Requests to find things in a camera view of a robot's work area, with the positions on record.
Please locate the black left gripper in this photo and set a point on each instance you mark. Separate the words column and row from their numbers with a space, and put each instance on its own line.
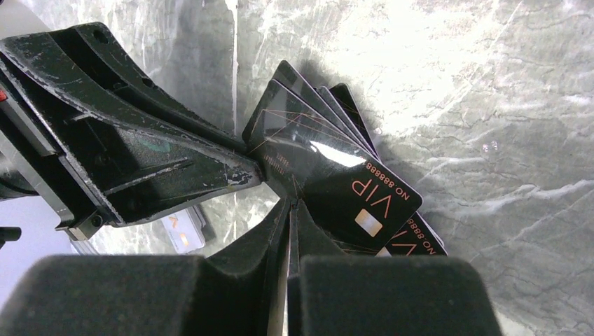
column 96, row 159

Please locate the white silver card stack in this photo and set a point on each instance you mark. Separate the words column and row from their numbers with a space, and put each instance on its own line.
column 188, row 230

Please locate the black VIP credit card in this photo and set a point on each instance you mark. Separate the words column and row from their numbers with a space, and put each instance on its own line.
column 348, row 193

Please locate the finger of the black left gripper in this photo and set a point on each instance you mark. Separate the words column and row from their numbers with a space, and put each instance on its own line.
column 95, row 50

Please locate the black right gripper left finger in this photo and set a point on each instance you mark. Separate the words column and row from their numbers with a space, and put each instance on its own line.
column 233, row 292

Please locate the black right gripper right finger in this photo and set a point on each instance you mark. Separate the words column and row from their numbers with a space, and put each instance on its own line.
column 332, row 293

